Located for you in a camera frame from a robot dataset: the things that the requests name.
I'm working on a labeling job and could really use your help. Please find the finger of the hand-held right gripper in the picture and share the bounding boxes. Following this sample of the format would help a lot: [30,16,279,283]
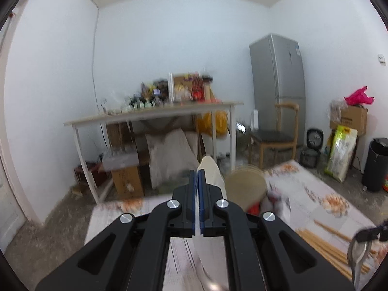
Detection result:
[352,222,388,244]

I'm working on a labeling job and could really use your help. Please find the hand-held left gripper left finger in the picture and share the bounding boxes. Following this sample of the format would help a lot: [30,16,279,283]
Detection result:
[36,170,200,291]

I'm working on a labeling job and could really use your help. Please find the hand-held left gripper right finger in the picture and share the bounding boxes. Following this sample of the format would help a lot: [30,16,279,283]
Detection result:
[198,170,356,291]

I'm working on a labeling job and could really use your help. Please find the white plastic spoon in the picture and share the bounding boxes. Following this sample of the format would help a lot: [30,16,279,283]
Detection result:
[194,155,231,291]

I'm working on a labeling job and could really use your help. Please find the metal utensil holder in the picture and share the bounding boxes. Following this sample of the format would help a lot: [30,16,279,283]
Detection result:
[224,164,269,216]

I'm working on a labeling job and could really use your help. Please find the white woven sack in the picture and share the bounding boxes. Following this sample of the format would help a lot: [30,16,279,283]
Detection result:
[145,128,199,190]

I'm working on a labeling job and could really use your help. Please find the white low box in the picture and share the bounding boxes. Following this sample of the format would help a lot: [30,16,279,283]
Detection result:
[202,133,234,159]

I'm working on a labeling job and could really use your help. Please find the black trash bin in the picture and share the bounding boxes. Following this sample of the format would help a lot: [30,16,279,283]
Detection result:
[362,138,388,192]

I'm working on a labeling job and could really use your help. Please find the printed cardboard box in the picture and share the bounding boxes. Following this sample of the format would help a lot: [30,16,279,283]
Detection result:
[111,161,145,199]

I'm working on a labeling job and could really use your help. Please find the floral plastic tablecloth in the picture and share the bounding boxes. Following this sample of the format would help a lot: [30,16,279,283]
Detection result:
[85,159,388,291]

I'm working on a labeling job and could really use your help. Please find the white green rice bag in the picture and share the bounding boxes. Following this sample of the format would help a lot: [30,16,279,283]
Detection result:
[325,125,358,183]

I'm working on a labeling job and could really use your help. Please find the yellow plastic bag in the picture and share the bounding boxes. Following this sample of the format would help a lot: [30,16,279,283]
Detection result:
[197,111,230,136]

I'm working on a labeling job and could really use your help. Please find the wooden chair dark cushion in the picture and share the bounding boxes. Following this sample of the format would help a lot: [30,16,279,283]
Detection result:
[249,102,300,170]

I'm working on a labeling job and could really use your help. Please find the white-legged wooden desk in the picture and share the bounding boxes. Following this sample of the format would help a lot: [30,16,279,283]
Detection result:
[64,100,245,205]

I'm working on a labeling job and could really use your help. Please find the black rice cooker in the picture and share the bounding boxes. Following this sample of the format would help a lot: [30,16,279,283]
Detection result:
[300,128,324,168]

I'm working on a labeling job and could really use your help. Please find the dark red box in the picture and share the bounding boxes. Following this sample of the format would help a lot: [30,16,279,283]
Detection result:
[74,161,107,186]

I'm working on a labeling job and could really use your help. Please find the large cardboard box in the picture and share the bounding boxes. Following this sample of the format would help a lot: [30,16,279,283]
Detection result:
[330,105,368,136]

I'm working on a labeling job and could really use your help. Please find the red oil bottle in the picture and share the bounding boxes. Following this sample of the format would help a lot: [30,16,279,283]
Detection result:
[191,73,205,100]

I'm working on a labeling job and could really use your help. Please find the small brown cardboard box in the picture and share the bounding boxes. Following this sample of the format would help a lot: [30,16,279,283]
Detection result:
[173,74,194,87]

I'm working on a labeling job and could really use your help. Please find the clear plastic bag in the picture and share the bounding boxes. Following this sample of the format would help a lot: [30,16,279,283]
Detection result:
[330,99,346,122]

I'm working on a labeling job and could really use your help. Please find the pink plastic bag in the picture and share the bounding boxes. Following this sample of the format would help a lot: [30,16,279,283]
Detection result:
[344,86,375,107]

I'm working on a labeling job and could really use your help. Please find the silver refrigerator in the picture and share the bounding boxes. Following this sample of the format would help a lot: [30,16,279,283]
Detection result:
[249,34,307,149]

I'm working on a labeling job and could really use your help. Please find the white door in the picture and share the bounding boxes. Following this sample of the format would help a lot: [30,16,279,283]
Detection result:
[0,30,31,249]

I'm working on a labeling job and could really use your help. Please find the thin wall cable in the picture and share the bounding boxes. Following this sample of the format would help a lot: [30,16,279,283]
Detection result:
[90,3,102,114]

